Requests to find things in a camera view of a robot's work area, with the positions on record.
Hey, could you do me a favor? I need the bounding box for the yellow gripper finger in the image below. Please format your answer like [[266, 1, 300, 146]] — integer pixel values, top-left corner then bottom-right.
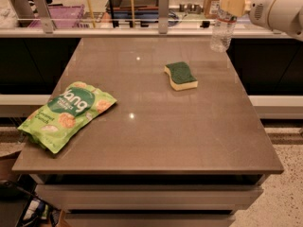
[[220, 0, 251, 17]]

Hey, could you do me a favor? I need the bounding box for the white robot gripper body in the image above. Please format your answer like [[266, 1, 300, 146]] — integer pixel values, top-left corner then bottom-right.
[[247, 0, 288, 30]]

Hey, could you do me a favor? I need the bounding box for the clear plastic water bottle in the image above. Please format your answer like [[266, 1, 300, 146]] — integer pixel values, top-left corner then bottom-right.
[[210, 5, 237, 52]]

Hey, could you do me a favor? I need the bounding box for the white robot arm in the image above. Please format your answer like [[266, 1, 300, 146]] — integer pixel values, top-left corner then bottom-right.
[[220, 0, 303, 41]]

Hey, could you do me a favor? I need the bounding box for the green rice chip bag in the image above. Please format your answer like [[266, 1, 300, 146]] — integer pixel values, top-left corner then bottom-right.
[[18, 81, 116, 154]]

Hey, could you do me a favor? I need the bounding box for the green yellow sponge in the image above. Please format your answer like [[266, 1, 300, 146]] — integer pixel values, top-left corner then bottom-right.
[[164, 61, 198, 91]]

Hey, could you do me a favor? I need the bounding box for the black pole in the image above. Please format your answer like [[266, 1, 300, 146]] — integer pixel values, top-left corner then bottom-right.
[[108, 0, 119, 28]]

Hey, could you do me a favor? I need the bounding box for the yellow pole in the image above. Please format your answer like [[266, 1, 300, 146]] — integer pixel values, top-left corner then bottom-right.
[[86, 0, 96, 28]]

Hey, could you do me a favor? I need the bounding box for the purple plastic crate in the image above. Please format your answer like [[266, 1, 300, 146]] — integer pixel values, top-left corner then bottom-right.
[[29, 5, 84, 28]]

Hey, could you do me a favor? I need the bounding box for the upper cabinet drawer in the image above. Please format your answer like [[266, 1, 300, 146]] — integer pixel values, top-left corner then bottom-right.
[[36, 184, 263, 211]]

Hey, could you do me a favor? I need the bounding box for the cabinet drawer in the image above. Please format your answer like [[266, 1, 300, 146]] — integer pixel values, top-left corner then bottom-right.
[[36, 184, 263, 211], [65, 214, 235, 227]]

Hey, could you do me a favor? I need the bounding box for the lower cabinet drawer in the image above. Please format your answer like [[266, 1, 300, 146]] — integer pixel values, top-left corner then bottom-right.
[[65, 214, 235, 227]]

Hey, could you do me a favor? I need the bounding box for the metal railing post centre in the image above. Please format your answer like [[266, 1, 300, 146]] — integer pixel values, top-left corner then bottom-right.
[[158, 0, 169, 34]]

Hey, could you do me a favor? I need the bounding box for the metal railing post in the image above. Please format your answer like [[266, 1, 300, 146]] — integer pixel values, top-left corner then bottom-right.
[[33, 0, 55, 34], [158, 0, 169, 34]]

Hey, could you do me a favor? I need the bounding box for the metal railing post left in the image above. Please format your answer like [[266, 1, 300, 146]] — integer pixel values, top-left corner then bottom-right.
[[33, 0, 55, 34]]

